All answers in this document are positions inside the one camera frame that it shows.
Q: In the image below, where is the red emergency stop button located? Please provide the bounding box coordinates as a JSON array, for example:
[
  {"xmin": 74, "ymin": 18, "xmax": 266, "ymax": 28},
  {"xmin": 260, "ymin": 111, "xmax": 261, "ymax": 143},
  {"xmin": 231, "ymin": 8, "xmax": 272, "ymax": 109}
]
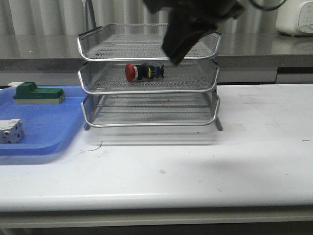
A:
[{"xmin": 125, "ymin": 62, "xmax": 165, "ymax": 82}]

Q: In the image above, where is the thin wire scrap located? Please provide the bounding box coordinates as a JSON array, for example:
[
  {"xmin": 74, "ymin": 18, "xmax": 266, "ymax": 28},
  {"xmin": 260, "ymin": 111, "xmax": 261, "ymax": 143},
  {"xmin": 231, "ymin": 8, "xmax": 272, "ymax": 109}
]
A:
[{"xmin": 80, "ymin": 141, "xmax": 103, "ymax": 153}]

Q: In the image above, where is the green terminal block component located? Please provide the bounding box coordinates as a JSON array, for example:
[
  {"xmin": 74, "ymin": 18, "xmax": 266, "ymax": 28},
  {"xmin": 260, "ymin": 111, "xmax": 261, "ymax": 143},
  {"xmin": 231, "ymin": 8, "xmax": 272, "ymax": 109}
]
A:
[{"xmin": 8, "ymin": 82, "xmax": 66, "ymax": 104}]

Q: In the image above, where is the white grey switch block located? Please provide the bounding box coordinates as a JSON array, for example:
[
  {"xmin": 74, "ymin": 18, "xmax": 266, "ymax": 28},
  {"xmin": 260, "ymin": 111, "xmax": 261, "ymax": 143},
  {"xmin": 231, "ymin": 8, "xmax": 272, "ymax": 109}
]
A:
[{"xmin": 0, "ymin": 118, "xmax": 24, "ymax": 144}]

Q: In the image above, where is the silver mesh tray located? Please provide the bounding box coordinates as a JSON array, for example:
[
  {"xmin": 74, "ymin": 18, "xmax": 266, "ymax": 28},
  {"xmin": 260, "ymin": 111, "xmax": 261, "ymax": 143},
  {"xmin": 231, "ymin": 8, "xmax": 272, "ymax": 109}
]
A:
[
  {"xmin": 76, "ymin": 23, "xmax": 223, "ymax": 62},
  {"xmin": 78, "ymin": 59, "xmax": 220, "ymax": 95},
  {"xmin": 81, "ymin": 92, "xmax": 220, "ymax": 128}
]

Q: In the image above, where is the blue plastic tray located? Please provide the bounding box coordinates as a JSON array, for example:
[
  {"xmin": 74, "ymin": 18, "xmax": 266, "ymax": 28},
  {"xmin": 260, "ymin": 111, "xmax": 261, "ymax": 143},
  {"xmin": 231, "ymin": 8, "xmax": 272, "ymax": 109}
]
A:
[{"xmin": 0, "ymin": 85, "xmax": 86, "ymax": 156}]

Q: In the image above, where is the silver metal rack frame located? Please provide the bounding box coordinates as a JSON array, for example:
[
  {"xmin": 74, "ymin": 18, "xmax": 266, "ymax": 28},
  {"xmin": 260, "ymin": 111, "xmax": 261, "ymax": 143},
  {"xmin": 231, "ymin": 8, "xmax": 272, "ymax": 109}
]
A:
[{"xmin": 83, "ymin": 0, "xmax": 223, "ymax": 130}]

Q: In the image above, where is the white appliance in background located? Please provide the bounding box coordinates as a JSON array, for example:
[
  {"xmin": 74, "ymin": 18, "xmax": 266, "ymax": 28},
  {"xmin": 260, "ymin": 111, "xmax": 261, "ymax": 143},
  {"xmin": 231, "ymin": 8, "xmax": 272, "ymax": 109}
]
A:
[{"xmin": 275, "ymin": 0, "xmax": 313, "ymax": 36}]

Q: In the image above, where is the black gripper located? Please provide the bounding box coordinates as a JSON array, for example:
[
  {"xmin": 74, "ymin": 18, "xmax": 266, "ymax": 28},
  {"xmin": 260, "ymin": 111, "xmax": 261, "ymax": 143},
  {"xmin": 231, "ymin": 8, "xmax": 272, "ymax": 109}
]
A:
[{"xmin": 144, "ymin": 0, "xmax": 245, "ymax": 66}]

